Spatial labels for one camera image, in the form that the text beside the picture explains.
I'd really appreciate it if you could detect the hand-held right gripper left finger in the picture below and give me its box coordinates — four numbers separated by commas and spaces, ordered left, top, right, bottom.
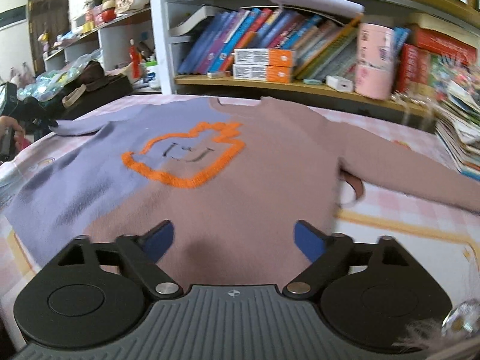
56, 220, 184, 301

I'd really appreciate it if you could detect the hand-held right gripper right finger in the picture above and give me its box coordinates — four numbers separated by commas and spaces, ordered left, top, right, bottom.
282, 219, 413, 301

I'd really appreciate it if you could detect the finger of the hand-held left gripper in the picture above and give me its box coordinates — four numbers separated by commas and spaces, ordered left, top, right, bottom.
35, 116, 59, 134

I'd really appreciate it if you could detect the purple and pink sweater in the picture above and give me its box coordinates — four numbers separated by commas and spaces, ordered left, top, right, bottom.
2, 95, 480, 289

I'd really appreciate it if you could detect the person's left hand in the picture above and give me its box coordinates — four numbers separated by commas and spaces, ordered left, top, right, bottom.
0, 116, 25, 139

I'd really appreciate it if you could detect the pile of plastic packets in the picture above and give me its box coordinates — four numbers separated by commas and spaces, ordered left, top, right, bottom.
17, 54, 102, 102

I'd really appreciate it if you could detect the brown leather pouch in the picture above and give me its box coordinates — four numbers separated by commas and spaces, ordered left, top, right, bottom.
80, 61, 107, 91

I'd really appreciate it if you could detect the black case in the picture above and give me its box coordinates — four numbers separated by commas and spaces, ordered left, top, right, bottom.
56, 75, 135, 121

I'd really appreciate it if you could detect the dark wooden door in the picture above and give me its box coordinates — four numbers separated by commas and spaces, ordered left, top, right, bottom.
28, 0, 70, 76

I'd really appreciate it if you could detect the white side shelf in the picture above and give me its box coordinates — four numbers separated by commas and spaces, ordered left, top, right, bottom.
43, 5, 162, 94

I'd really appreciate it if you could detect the red tassel ornament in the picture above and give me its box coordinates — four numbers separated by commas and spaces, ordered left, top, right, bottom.
129, 39, 141, 83

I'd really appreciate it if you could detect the red round doll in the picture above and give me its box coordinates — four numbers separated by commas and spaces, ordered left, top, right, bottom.
94, 7, 117, 25

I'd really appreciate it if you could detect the white charger plug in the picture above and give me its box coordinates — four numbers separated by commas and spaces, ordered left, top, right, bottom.
325, 75, 355, 93

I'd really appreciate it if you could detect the pearl bead strand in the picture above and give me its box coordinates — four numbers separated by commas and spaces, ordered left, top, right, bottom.
390, 91, 432, 107

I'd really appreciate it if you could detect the stack of booklets and papers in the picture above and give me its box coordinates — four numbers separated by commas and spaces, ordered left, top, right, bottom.
435, 79, 480, 181

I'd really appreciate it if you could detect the pink printed tumbler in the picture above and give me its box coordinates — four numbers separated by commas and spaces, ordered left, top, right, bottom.
354, 22, 396, 101

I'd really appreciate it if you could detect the red upright dictionary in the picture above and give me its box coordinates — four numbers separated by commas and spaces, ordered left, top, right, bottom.
397, 43, 432, 94

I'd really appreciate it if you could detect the green upright dictionary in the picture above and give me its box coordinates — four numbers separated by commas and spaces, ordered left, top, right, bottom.
427, 54, 454, 96

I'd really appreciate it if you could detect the row of colourful thin books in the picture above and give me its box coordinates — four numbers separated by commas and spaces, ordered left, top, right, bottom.
177, 7, 411, 82

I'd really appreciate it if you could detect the white flat desk lamp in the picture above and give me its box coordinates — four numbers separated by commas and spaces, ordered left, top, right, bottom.
259, 0, 365, 19

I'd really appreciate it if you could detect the beige thick book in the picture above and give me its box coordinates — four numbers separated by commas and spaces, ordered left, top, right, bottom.
409, 11, 480, 42

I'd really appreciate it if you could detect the beige strap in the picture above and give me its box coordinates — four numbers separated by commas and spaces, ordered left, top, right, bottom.
62, 84, 88, 107

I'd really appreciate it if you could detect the wooden bookshelf with white frame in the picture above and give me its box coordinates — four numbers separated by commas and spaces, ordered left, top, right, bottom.
148, 0, 480, 132

